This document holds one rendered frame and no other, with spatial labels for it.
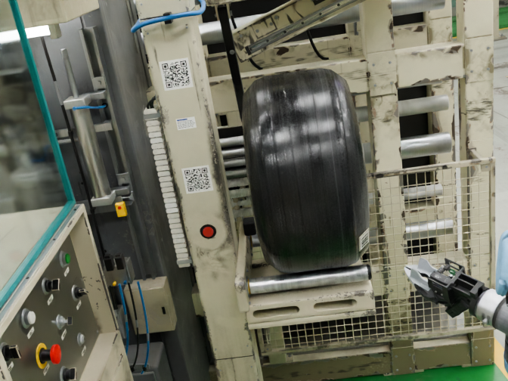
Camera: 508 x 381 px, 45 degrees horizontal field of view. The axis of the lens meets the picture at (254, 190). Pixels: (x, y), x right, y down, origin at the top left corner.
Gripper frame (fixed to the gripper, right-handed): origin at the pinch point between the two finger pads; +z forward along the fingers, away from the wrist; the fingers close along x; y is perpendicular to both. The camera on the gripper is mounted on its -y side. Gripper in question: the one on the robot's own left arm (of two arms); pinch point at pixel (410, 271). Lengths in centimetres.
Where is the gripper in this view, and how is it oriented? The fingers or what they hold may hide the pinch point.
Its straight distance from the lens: 156.5
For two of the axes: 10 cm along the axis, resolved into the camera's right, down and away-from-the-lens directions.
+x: -6.9, 6.3, -3.5
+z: -6.5, -3.2, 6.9
